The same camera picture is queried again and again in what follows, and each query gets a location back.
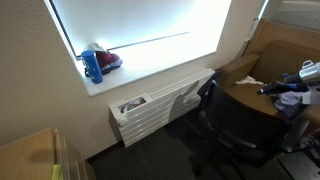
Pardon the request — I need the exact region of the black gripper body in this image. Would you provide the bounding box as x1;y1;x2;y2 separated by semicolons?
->
275;72;316;95

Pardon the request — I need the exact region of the white crumpled cloth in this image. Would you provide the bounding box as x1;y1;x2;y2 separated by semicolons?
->
234;75;265;87

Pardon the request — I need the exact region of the light blue cloth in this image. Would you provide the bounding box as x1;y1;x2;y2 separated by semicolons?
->
273;90;313;119

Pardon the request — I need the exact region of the black mesh office chair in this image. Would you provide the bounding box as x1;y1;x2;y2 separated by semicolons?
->
191;71;313;178

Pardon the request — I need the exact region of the brown leather armchair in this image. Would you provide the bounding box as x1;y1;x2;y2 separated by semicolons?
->
216;19;320;134

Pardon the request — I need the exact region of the black low table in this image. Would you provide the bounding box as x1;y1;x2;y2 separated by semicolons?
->
278;149;320;180

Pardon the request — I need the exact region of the picture card on radiator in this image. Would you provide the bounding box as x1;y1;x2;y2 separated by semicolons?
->
117;96;148;114

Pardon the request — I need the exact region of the red sneaker shoe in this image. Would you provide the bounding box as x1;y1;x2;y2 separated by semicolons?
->
84;42;124;76

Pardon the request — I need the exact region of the blue water bottle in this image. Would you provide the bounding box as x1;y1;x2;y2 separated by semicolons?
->
80;49;104;85

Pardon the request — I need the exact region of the yellow sticky note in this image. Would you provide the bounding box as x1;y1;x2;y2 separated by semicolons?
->
51;163;64;180

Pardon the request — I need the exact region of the light wooden dresser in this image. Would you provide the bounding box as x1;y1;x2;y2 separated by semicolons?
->
0;127;89;180

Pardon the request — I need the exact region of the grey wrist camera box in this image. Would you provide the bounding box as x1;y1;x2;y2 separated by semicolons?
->
299;59;320;83

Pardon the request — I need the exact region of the white wall radiator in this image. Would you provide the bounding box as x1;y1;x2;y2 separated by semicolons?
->
108;68;216;148

